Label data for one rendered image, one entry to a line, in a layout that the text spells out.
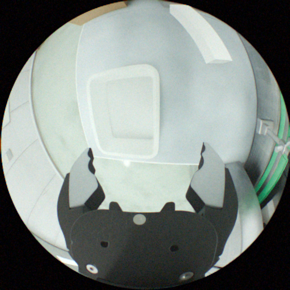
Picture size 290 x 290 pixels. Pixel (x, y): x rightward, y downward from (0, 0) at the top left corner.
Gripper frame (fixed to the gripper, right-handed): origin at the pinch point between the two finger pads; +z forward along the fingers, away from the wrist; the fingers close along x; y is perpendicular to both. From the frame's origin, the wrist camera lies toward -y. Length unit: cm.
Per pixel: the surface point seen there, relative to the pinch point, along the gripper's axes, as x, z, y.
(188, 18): 12.1, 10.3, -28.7
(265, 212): 55, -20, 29
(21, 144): -312, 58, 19
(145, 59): 0.6, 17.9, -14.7
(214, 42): 17.2, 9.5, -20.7
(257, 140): 42.1, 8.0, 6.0
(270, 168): 42.6, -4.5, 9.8
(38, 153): -297, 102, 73
